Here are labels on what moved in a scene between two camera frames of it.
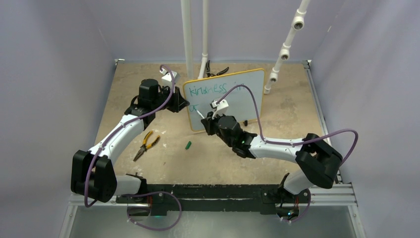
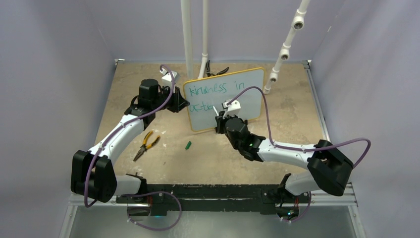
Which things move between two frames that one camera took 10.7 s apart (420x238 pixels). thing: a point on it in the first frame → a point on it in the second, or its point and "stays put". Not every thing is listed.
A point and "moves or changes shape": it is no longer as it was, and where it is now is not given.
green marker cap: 188,145 stays put
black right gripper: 210,122 → 221,121
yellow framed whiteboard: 199,93 stays put
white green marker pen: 200,114 moves or changes shape
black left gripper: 178,102 stays put
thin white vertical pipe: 204,55 stays put
